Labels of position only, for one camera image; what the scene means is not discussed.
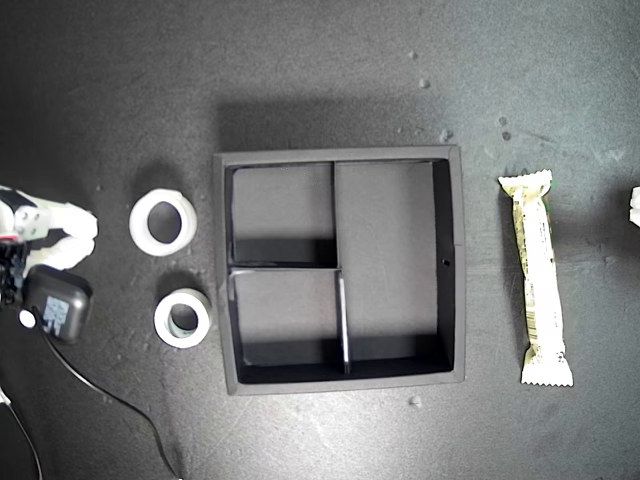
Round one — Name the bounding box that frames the thin black camera cable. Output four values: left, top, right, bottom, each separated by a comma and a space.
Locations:
42, 332, 184, 480

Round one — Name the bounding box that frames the large white tape roll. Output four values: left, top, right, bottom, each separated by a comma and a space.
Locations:
128, 187, 198, 259

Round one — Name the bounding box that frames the small white tape roll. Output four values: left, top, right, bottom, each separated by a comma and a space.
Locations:
152, 287, 215, 350

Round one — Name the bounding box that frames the snack bar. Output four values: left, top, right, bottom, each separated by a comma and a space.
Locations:
497, 169, 575, 389

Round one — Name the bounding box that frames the black tray with wells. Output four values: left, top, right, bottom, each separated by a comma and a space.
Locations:
212, 143, 469, 397

